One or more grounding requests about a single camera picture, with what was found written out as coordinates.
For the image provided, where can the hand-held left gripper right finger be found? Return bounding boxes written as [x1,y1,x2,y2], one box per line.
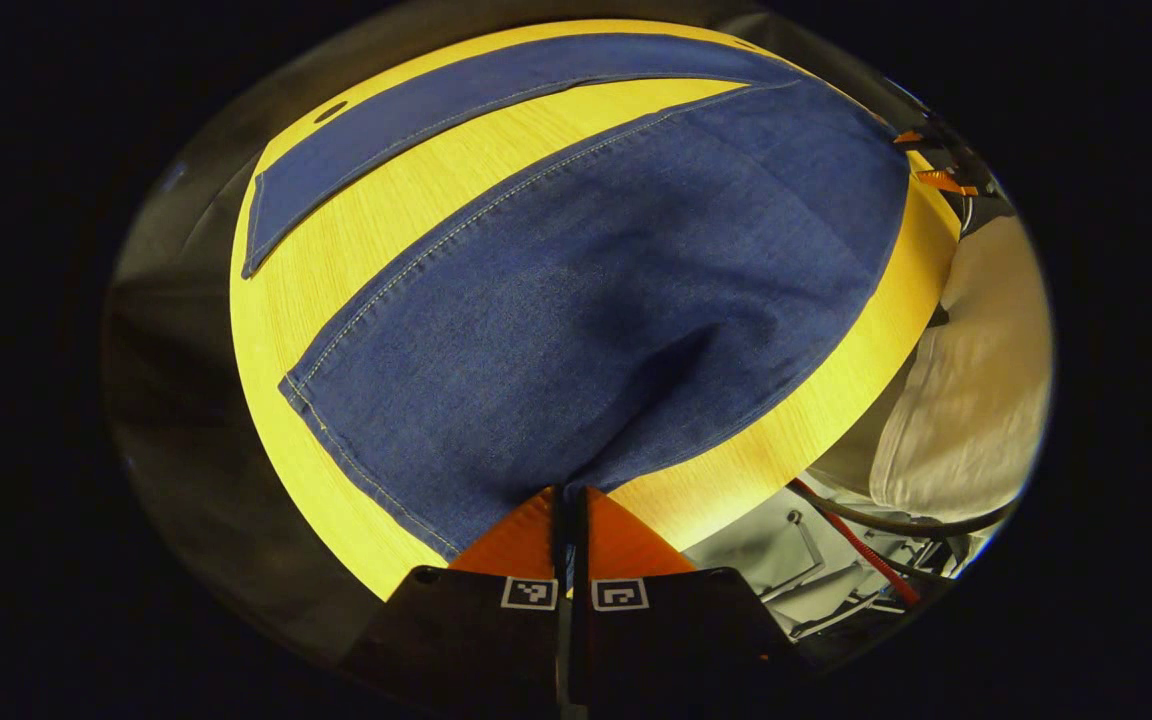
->
[572,487,817,720]

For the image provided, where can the person's white garment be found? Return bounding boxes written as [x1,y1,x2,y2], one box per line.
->
[806,213,1054,523]

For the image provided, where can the blue denim jeans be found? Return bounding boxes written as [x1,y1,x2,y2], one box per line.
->
[241,33,912,561]

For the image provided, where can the grey metal frame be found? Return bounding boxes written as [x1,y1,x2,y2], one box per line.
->
[684,488,977,641]

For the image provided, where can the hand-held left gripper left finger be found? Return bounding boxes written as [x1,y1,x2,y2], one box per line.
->
[341,487,569,720]

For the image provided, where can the red cable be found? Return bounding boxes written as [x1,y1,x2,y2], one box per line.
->
[788,478,922,607]

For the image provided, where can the black cable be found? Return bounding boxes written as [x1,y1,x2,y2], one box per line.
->
[814,494,1019,541]

